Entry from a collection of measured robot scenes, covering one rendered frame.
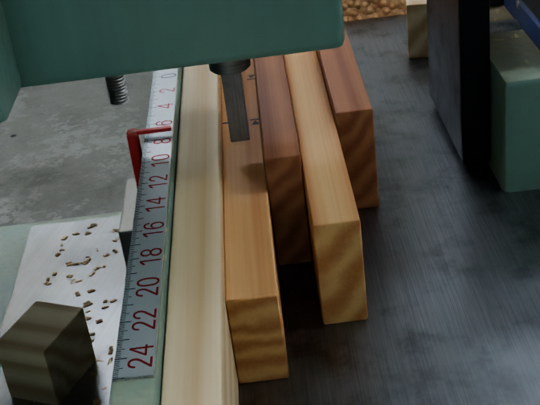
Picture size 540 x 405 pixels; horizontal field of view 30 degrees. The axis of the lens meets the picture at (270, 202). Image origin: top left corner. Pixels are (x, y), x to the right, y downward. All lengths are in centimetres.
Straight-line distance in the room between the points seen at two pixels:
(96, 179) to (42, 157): 24
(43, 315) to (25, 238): 17
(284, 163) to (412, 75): 23
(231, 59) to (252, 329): 11
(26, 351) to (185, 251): 19
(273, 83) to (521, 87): 12
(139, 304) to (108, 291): 30
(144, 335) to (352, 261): 11
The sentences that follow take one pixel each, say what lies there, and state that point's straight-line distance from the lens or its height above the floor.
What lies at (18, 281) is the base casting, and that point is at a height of 80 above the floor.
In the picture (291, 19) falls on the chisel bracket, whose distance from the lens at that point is 42.
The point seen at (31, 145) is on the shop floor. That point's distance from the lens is 287.
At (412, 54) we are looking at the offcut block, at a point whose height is 90.
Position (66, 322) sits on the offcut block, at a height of 84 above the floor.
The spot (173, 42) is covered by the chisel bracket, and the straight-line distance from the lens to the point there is 42.
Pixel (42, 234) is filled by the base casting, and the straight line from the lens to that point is 74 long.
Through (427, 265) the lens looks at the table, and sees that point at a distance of 46.
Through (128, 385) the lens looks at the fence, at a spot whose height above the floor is 96.
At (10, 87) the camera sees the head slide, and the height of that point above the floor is 101.
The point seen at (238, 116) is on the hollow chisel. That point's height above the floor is 96.
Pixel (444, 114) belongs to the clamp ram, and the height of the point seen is 91.
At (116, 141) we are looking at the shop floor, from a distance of 279.
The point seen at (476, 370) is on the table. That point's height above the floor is 90.
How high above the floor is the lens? 115
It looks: 29 degrees down
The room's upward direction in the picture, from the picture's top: 7 degrees counter-clockwise
